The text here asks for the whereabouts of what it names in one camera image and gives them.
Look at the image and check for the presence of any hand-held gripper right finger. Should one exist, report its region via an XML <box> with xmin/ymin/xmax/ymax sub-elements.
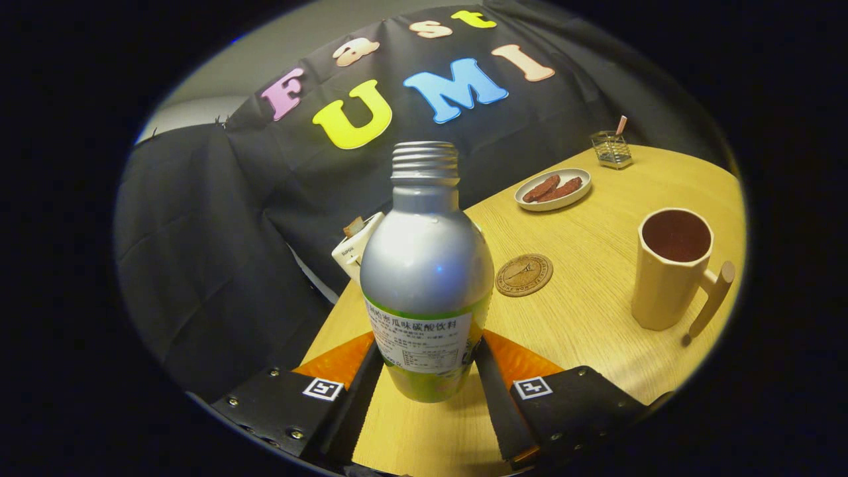
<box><xmin>474</xmin><ymin>329</ymin><xmax>653</xmax><ymax>471</ymax></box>

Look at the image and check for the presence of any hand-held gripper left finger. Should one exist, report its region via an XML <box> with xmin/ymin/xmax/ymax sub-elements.
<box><xmin>211</xmin><ymin>331</ymin><xmax>385</xmax><ymax>464</ymax></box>

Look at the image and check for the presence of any round cork coaster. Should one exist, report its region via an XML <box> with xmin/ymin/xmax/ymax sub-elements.
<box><xmin>496</xmin><ymin>253</ymin><xmax>554</xmax><ymax>297</ymax></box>

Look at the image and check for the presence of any silver green juice bottle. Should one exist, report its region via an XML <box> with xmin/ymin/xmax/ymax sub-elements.
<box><xmin>360</xmin><ymin>140</ymin><xmax>496</xmax><ymax>403</ymax></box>

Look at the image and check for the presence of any cream cup with wooden handle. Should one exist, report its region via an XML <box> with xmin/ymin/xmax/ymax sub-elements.
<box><xmin>631</xmin><ymin>207</ymin><xmax>736</xmax><ymax>340</ymax></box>

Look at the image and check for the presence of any wooden table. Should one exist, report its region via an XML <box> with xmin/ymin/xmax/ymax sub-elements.
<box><xmin>299</xmin><ymin>144</ymin><xmax>747</xmax><ymax>477</ymax></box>

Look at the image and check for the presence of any white toaster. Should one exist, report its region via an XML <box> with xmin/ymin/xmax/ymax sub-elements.
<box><xmin>331</xmin><ymin>211</ymin><xmax>386</xmax><ymax>286</ymax></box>

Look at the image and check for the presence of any white oval plate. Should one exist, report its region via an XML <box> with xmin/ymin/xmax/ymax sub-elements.
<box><xmin>515</xmin><ymin>168</ymin><xmax>592</xmax><ymax>212</ymax></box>

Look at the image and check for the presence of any brown sausage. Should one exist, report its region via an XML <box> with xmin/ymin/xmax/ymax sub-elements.
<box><xmin>523</xmin><ymin>174</ymin><xmax>561</xmax><ymax>203</ymax></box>
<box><xmin>538</xmin><ymin>176</ymin><xmax>584</xmax><ymax>202</ymax></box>

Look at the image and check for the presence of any wire mesh holder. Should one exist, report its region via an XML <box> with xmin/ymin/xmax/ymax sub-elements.
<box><xmin>590</xmin><ymin>130</ymin><xmax>633</xmax><ymax>170</ymax></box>

